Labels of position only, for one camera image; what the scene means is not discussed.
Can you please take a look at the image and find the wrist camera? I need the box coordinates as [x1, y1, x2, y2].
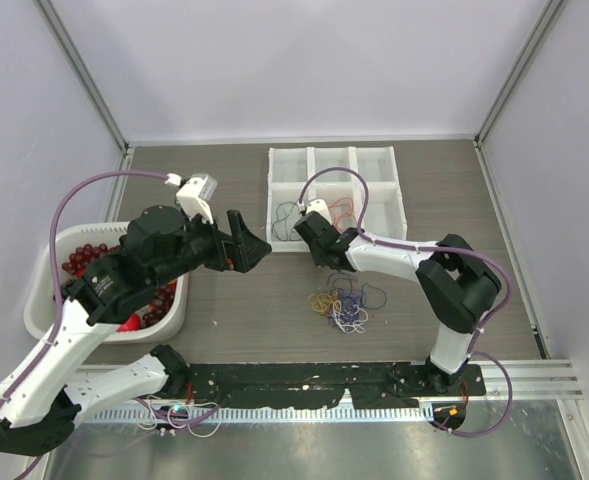
[165, 173, 218, 224]
[296, 199, 332, 222]

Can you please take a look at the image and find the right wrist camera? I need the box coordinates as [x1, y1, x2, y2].
[296, 199, 332, 222]

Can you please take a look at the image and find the white plastic fruit basket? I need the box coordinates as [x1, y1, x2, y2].
[23, 222, 189, 344]

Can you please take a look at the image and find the white slotted cable duct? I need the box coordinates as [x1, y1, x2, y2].
[89, 402, 434, 426]

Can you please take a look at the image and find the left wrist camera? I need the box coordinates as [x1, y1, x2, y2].
[165, 173, 218, 224]

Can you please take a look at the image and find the dark grape bunch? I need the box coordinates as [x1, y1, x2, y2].
[141, 280, 177, 328]

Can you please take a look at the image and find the orange cable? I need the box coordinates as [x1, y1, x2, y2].
[328, 197, 363, 234]

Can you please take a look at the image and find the black cable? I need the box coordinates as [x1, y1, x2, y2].
[270, 200, 303, 240]

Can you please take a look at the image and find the red apple fruit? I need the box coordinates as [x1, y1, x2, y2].
[118, 313, 142, 332]

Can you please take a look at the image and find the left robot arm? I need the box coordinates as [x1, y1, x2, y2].
[0, 206, 272, 457]

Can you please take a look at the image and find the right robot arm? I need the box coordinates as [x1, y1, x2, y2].
[294, 211, 502, 395]

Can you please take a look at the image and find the white six-compartment organizer tray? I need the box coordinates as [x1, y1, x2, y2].
[266, 146, 408, 253]

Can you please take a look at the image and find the tangled multicolour cable pile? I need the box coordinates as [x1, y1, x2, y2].
[307, 272, 388, 335]

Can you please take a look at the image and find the red grape bunch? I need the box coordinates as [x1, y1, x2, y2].
[61, 243, 121, 276]

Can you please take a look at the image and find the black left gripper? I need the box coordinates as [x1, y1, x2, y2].
[150, 205, 272, 289]

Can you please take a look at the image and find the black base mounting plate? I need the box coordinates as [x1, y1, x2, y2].
[156, 362, 486, 410]

